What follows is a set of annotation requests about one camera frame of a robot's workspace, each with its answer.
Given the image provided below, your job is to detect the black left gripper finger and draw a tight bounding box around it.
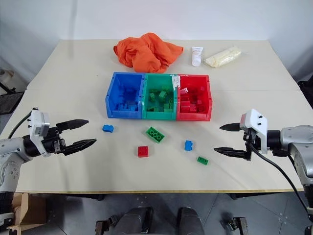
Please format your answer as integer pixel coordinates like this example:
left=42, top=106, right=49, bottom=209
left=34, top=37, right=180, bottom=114
left=56, top=119, right=89, bottom=132
left=63, top=138, right=98, bottom=156

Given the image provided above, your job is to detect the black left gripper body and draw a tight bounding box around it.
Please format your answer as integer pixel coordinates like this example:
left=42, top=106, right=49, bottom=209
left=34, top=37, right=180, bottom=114
left=41, top=123, right=67, bottom=156

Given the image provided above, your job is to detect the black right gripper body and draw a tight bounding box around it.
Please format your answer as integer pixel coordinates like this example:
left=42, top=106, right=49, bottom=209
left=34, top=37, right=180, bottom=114
left=243, top=127, right=258, bottom=153

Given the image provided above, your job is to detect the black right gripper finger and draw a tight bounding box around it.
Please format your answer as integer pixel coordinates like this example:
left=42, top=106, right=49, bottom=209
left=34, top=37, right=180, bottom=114
left=213, top=146, right=252, bottom=162
left=219, top=122, right=242, bottom=133

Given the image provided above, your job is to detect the red plastic bin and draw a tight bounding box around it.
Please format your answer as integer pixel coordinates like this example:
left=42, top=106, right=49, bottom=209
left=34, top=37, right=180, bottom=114
left=176, top=74, right=212, bottom=122

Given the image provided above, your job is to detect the blue plastic bin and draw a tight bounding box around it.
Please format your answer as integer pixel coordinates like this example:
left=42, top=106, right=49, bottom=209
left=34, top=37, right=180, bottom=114
left=105, top=71, right=146, bottom=120

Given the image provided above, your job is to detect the black stand equipment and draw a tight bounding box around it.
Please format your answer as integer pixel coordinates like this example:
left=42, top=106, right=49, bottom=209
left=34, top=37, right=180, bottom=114
left=0, top=64, right=25, bottom=116

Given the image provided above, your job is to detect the clear bag of cream contents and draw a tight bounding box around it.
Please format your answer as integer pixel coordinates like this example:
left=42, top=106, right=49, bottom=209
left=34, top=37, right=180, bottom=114
left=204, top=46, right=250, bottom=68

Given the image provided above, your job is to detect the brown cardboard box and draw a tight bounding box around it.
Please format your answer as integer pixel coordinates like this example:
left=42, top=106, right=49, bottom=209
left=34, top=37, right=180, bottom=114
left=7, top=192, right=47, bottom=232

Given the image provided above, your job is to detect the green plastic bin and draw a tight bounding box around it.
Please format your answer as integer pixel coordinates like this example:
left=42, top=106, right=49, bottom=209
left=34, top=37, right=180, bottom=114
left=141, top=73, right=179, bottom=120

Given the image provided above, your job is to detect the large green toy brick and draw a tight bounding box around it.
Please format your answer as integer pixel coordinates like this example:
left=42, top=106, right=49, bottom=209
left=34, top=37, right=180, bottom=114
left=145, top=126, right=166, bottom=144

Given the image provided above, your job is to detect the white squeeze tube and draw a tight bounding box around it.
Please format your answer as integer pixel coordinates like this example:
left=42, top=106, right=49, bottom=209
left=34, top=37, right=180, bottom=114
left=191, top=47, right=204, bottom=68

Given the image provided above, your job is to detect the dark rounded shape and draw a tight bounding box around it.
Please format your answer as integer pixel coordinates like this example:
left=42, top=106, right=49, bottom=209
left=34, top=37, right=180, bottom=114
left=177, top=207, right=205, bottom=235
left=119, top=207, right=154, bottom=235

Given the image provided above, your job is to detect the orange crumpled cloth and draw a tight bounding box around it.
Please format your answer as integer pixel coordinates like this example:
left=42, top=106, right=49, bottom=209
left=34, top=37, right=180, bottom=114
left=113, top=32, right=184, bottom=73

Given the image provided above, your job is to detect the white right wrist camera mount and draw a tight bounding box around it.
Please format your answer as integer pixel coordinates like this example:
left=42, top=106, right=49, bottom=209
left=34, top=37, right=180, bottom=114
left=239, top=108, right=269, bottom=155

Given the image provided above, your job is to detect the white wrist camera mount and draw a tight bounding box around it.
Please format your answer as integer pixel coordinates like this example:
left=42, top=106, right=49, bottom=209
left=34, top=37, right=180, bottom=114
left=239, top=108, right=269, bottom=155
left=27, top=107, right=51, bottom=158

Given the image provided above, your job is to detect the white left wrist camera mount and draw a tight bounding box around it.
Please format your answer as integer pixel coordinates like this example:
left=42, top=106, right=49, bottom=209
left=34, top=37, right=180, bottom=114
left=27, top=107, right=51, bottom=158

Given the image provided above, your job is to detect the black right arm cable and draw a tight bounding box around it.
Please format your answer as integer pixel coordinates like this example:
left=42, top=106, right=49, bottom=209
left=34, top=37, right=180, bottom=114
left=251, top=144, right=309, bottom=213

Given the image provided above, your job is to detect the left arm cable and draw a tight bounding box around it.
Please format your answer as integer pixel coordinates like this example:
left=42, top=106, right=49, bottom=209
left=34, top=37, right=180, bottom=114
left=6, top=117, right=33, bottom=141

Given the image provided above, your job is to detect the black metal bracket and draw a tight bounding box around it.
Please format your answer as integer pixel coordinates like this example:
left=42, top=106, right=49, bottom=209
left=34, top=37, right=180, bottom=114
left=220, top=216, right=248, bottom=235
left=95, top=214, right=118, bottom=235

